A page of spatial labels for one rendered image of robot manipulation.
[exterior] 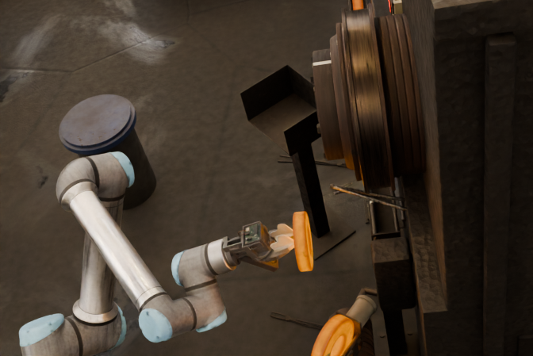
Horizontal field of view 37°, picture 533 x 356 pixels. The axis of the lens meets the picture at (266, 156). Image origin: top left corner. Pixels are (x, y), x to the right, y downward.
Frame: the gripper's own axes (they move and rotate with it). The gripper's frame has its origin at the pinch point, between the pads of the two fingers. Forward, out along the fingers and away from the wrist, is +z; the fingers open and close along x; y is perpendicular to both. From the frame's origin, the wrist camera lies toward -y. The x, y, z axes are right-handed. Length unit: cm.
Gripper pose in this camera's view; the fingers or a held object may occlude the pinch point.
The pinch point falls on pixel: (301, 236)
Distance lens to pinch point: 211.6
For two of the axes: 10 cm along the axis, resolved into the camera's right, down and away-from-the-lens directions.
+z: 8.9, -3.1, -3.4
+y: -4.6, -6.0, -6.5
